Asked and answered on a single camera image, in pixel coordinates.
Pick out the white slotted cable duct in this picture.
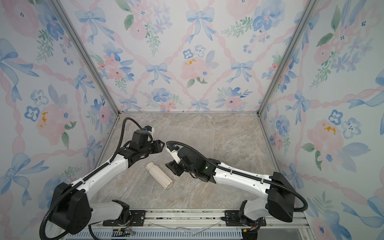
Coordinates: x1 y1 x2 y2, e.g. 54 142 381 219
64 229 244 240

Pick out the cream ribbed ceramic vase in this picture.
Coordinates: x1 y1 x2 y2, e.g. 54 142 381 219
146 162 174 190

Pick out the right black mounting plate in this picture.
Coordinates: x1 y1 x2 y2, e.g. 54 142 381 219
221 210 267 228

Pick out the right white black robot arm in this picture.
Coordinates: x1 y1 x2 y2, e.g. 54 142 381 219
166 146 295 227

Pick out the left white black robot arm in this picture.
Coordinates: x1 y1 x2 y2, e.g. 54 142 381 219
40 129 165 235

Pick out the right corrugated black cable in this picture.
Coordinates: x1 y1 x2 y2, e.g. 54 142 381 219
165 140 309 213

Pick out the right aluminium corner post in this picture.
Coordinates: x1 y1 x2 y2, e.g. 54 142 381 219
257 0 318 117

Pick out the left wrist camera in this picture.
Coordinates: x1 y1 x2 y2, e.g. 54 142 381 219
143 126 155 135

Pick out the aluminium corner post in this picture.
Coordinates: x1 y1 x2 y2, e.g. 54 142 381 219
48 1 120 115
257 0 318 117

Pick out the black mounting plate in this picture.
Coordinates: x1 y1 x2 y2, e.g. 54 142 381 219
221 210 267 228
103 210 146 227

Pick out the corrugated black cable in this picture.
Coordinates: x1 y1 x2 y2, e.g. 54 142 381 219
38 116 145 240
165 140 309 213

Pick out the left corrugated black cable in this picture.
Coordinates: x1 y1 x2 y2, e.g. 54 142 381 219
38 116 145 240

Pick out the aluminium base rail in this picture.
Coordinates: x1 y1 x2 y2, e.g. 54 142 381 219
89 209 309 229

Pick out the left aluminium corner post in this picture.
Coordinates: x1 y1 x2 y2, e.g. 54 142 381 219
48 1 120 115

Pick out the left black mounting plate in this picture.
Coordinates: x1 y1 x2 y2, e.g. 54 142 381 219
103 210 146 227

